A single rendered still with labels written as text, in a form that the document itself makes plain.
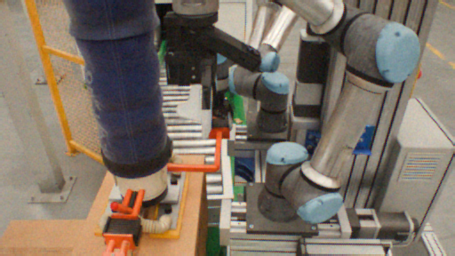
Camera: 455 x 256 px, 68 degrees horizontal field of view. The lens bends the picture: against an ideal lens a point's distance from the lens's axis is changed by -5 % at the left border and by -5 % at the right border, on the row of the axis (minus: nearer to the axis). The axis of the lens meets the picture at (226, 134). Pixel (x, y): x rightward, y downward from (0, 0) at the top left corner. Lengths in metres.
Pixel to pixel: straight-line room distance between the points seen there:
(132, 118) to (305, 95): 0.55
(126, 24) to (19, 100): 1.75
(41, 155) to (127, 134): 1.78
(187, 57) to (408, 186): 0.97
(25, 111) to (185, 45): 2.08
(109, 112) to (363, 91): 0.66
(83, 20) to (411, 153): 1.03
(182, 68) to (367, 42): 0.41
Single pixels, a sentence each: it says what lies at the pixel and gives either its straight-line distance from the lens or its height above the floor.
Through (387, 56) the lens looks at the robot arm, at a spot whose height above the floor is 1.61.
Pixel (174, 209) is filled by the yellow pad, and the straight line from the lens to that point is 1.26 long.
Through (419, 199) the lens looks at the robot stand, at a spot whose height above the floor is 1.00.
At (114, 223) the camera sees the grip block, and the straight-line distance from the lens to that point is 1.09.
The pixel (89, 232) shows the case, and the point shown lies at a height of 0.94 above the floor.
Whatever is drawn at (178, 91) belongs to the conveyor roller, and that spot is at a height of 0.55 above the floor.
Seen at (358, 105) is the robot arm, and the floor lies 1.49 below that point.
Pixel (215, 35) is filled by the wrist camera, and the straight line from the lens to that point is 0.58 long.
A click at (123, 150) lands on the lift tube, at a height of 1.26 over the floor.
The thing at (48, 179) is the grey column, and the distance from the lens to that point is 2.90.
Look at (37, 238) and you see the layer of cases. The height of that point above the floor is 0.54.
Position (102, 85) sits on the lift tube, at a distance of 0.97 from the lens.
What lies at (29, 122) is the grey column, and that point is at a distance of 2.63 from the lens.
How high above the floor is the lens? 1.87
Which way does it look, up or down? 34 degrees down
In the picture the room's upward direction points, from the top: straight up
